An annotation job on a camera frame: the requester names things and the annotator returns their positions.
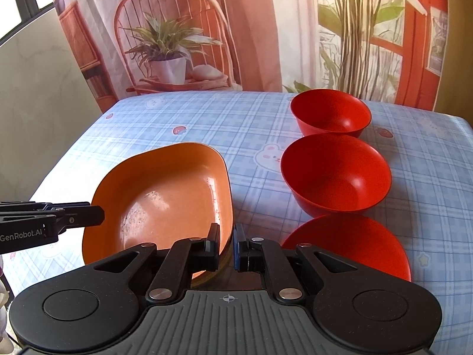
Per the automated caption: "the blue plaid tablecloth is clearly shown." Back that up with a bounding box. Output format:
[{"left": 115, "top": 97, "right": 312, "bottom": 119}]
[{"left": 7, "top": 91, "right": 473, "bottom": 344}]

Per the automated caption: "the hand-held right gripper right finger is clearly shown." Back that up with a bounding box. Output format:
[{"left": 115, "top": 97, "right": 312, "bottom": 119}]
[{"left": 233, "top": 224, "right": 375, "bottom": 302}]

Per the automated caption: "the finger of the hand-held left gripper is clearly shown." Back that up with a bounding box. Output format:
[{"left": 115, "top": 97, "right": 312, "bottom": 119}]
[
  {"left": 0, "top": 201, "right": 91, "bottom": 212},
  {"left": 50, "top": 206, "right": 105, "bottom": 235}
]

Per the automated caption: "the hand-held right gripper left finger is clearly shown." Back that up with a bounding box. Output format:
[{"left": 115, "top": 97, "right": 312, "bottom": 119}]
[{"left": 84, "top": 223, "right": 221, "bottom": 304}]

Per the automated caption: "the printed backdrop cloth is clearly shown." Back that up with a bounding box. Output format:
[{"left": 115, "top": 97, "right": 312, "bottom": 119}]
[{"left": 46, "top": 0, "right": 449, "bottom": 115}]

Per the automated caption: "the orange plate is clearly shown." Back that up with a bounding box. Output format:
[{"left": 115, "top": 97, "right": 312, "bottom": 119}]
[{"left": 81, "top": 142, "right": 234, "bottom": 288}]

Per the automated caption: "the red bowl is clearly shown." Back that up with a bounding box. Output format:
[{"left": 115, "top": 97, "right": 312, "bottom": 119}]
[
  {"left": 281, "top": 214, "right": 412, "bottom": 282},
  {"left": 290, "top": 89, "right": 372, "bottom": 138},
  {"left": 280, "top": 134, "right": 392, "bottom": 218}
]

